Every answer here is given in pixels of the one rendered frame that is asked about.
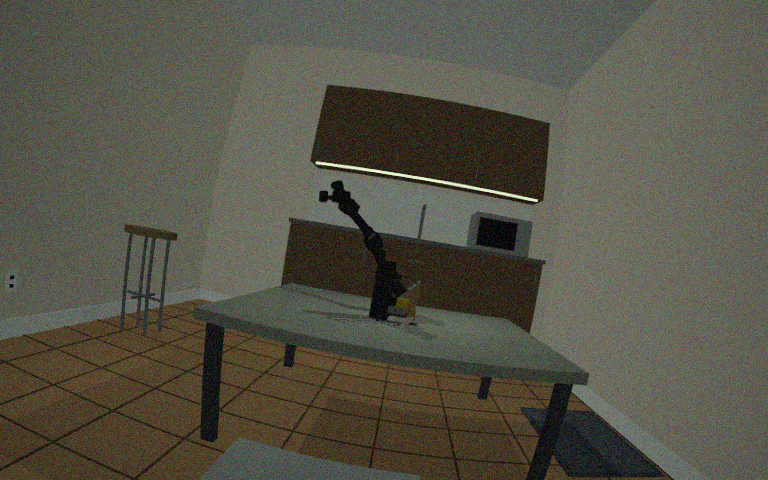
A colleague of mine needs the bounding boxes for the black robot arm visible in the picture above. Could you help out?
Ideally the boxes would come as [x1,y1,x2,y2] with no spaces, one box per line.
[331,180,408,297]

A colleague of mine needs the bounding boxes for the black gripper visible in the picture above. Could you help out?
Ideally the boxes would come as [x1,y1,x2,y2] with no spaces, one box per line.
[319,191,350,203]

